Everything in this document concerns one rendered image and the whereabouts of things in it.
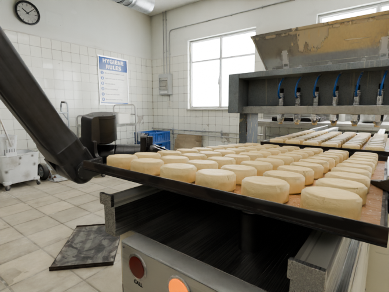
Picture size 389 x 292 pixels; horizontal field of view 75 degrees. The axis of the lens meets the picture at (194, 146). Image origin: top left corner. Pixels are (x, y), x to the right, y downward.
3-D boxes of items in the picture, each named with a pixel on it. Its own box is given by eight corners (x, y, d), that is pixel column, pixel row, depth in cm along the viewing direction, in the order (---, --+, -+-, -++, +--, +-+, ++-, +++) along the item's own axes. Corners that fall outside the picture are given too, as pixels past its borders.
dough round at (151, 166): (146, 168, 42) (146, 157, 42) (169, 172, 40) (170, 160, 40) (123, 173, 38) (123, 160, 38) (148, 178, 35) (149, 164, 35)
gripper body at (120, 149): (149, 175, 62) (118, 175, 61) (150, 133, 61) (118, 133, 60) (149, 181, 56) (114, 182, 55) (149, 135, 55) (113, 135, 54)
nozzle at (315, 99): (311, 124, 94) (314, 75, 91) (319, 124, 92) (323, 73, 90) (307, 125, 89) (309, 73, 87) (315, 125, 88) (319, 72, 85)
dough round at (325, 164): (326, 170, 47) (327, 160, 47) (330, 175, 43) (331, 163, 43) (297, 168, 49) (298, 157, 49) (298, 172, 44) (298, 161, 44)
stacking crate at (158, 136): (156, 139, 537) (156, 130, 534) (170, 141, 514) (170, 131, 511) (134, 142, 488) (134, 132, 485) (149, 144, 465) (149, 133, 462)
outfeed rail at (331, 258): (379, 137, 180) (380, 127, 179) (384, 137, 178) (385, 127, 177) (283, 328, 23) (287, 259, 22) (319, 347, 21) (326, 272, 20)
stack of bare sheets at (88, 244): (113, 265, 170) (113, 261, 170) (49, 271, 164) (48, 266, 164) (123, 225, 229) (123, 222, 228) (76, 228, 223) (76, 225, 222)
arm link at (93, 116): (54, 170, 53) (79, 182, 48) (47, 115, 49) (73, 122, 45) (102, 156, 63) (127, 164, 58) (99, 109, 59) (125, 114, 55)
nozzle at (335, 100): (329, 125, 90) (333, 73, 88) (338, 125, 88) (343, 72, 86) (326, 126, 86) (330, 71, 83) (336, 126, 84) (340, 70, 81)
